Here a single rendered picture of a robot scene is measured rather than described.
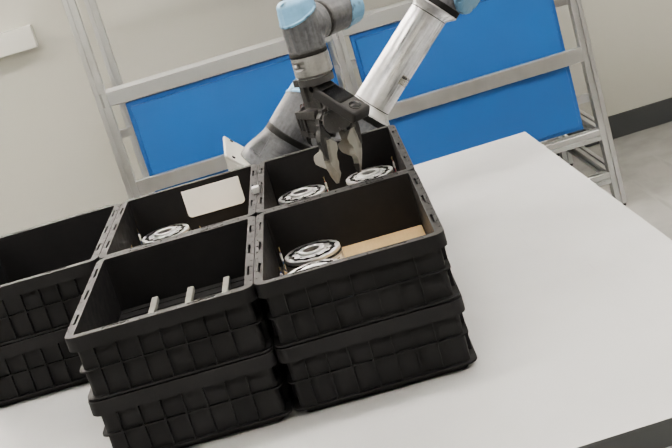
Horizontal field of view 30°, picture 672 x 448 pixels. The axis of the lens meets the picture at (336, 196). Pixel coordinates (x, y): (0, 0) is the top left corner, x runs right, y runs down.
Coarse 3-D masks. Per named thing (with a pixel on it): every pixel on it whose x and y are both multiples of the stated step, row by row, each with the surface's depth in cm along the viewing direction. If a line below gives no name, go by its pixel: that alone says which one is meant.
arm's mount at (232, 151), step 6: (228, 138) 296; (228, 144) 289; (234, 144) 294; (228, 150) 282; (234, 150) 286; (240, 150) 291; (228, 156) 276; (234, 156) 278; (240, 156) 284; (228, 162) 276; (234, 162) 276; (240, 162) 277; (246, 162) 281; (228, 168) 276; (234, 168) 276
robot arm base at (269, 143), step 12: (264, 132) 284; (276, 132) 282; (252, 144) 284; (264, 144) 283; (276, 144) 281; (288, 144) 281; (300, 144) 282; (252, 156) 282; (264, 156) 281; (276, 156) 281
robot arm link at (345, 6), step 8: (320, 0) 242; (328, 0) 242; (336, 0) 243; (344, 0) 244; (352, 0) 245; (360, 0) 247; (328, 8) 241; (336, 8) 242; (344, 8) 243; (352, 8) 245; (360, 8) 246; (336, 16) 242; (344, 16) 243; (352, 16) 245; (360, 16) 247; (336, 24) 242; (344, 24) 244; (352, 24) 247; (336, 32) 245
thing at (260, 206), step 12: (372, 132) 264; (396, 132) 256; (396, 144) 247; (288, 156) 264; (408, 156) 236; (264, 168) 259; (408, 168) 228; (264, 180) 250; (372, 180) 227; (264, 192) 241; (324, 192) 228; (264, 204) 233; (288, 204) 227
